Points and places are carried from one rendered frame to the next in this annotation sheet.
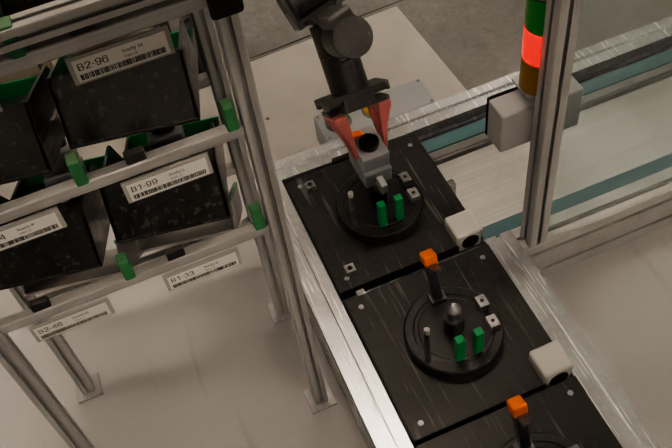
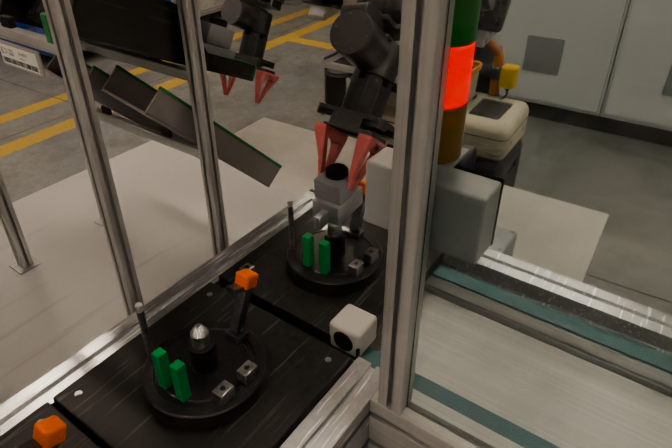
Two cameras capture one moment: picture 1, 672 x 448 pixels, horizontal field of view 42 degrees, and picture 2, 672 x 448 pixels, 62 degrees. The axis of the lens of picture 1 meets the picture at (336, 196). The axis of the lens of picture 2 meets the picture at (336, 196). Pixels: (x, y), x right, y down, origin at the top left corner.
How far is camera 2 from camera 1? 0.94 m
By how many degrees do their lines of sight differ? 42
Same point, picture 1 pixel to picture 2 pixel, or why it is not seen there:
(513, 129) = (380, 193)
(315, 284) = (227, 263)
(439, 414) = (94, 405)
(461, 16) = not seen: outside the picture
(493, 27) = not seen: outside the picture
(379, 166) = (329, 199)
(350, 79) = (354, 96)
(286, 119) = not seen: hidden behind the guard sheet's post
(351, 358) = (154, 317)
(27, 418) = (74, 207)
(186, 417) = (97, 275)
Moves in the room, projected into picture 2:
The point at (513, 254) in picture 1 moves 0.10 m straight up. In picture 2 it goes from (357, 390) to (359, 327)
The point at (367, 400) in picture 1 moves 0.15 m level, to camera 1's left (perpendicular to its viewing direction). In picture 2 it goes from (103, 344) to (65, 283)
